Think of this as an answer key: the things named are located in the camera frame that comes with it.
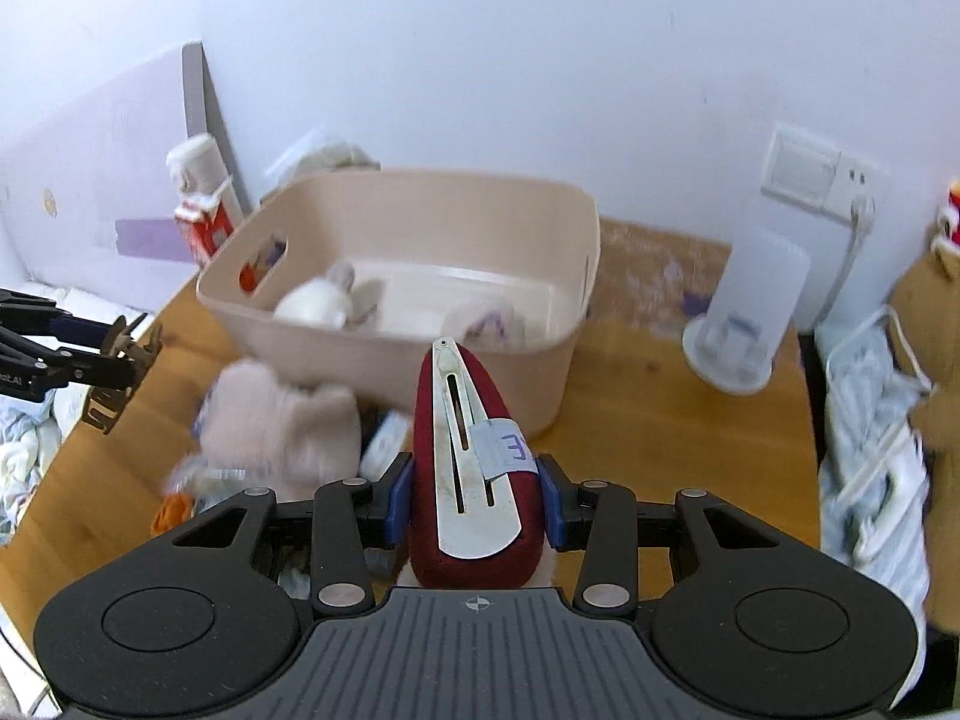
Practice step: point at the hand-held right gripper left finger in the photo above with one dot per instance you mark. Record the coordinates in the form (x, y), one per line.
(400, 501)

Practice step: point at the dark red snap hair clip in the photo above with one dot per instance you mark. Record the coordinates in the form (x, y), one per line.
(429, 465)

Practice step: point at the brown plush bear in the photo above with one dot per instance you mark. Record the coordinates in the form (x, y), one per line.
(934, 300)

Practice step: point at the brown claw hair clip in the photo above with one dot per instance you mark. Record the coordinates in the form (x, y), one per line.
(139, 349)

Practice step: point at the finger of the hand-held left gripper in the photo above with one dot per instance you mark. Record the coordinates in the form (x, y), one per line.
(79, 331)
(82, 371)

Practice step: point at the translucent white container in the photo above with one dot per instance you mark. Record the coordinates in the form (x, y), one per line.
(757, 292)

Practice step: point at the white fluffy plush item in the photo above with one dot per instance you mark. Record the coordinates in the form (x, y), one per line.
(311, 304)

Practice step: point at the light blue striped cloth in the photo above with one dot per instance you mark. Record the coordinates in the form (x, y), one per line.
(862, 420)

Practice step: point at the wooden desktop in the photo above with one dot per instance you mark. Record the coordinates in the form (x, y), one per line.
(630, 420)

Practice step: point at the clear tissue pack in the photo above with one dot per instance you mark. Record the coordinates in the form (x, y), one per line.
(322, 157)

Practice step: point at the white blue packet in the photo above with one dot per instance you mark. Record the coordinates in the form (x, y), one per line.
(384, 442)

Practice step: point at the small orange item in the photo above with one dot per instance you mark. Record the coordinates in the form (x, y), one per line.
(171, 514)

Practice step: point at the white wall socket with plug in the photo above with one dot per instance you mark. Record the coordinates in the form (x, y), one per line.
(802, 169)

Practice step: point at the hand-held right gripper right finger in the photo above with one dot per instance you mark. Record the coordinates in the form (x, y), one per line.
(553, 504)

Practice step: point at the purple patterned item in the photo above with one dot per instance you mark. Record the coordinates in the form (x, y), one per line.
(495, 326)

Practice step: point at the grey upright panel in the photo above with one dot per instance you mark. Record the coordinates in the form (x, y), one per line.
(196, 90)

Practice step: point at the beige plastic storage bin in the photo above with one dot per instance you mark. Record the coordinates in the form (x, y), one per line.
(420, 382)

